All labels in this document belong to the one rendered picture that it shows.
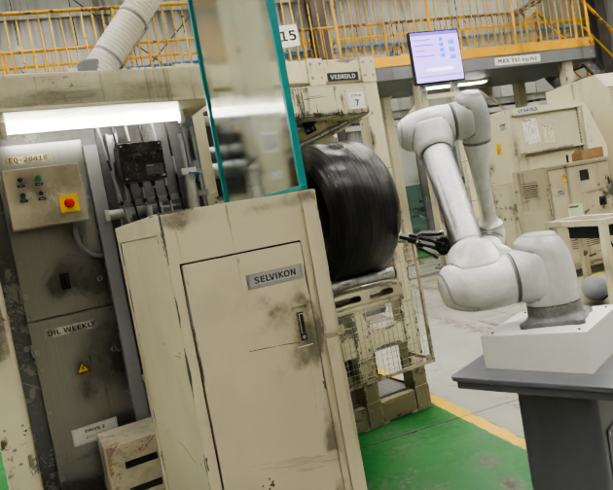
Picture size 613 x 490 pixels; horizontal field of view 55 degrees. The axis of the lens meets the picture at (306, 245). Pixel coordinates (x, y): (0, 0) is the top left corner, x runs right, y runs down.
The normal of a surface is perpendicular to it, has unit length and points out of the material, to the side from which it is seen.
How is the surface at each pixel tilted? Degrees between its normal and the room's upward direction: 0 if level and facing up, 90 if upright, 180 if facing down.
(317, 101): 90
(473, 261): 56
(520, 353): 90
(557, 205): 90
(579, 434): 90
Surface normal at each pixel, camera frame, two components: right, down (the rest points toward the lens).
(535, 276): -0.11, 0.06
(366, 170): 0.32, -0.49
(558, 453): -0.66, 0.16
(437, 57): 0.30, 0.00
